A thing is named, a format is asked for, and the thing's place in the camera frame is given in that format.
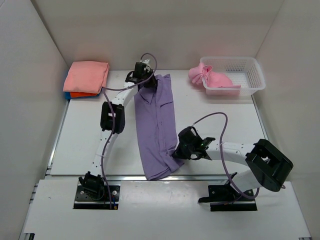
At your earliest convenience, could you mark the purple t shirt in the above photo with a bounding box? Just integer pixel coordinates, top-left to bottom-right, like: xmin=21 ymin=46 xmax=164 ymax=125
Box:
xmin=134 ymin=74 xmax=184 ymax=181

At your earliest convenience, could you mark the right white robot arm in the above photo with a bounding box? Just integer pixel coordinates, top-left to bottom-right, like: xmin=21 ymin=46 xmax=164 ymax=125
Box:
xmin=172 ymin=126 xmax=294 ymax=200

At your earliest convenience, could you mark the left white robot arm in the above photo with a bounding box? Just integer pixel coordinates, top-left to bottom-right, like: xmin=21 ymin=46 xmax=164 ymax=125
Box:
xmin=79 ymin=59 xmax=157 ymax=201

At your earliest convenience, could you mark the folded salmon pink t shirt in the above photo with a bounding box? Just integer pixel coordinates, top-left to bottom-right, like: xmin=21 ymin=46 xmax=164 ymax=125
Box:
xmin=63 ymin=61 xmax=110 ymax=91

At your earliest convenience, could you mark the folded orange t shirt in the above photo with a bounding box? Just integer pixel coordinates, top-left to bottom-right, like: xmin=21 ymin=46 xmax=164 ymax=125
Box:
xmin=69 ymin=92 xmax=100 ymax=99

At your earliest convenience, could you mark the folded blue t shirt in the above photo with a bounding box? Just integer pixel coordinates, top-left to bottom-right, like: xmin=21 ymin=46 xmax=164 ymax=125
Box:
xmin=63 ymin=86 xmax=102 ymax=99

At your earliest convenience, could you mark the white plastic basket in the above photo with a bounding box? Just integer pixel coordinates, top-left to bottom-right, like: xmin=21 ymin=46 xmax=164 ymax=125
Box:
xmin=199 ymin=56 xmax=266 ymax=97

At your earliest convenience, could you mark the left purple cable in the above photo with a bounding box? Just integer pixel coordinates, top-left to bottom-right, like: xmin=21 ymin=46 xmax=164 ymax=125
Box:
xmin=99 ymin=52 xmax=158 ymax=210

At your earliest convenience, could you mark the purple cable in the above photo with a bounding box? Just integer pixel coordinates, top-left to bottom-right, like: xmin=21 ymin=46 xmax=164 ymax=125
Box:
xmin=99 ymin=52 xmax=158 ymax=210
xmin=192 ymin=112 xmax=261 ymax=207

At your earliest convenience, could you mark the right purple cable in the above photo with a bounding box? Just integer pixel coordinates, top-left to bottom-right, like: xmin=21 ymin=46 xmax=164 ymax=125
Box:
xmin=192 ymin=112 xmax=261 ymax=207

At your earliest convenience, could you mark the aluminium rail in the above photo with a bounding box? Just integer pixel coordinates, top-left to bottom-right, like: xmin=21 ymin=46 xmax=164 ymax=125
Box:
xmin=45 ymin=165 xmax=251 ymax=183

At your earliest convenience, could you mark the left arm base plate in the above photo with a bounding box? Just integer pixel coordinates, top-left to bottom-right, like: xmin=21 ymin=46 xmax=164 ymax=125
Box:
xmin=73 ymin=185 xmax=121 ymax=210

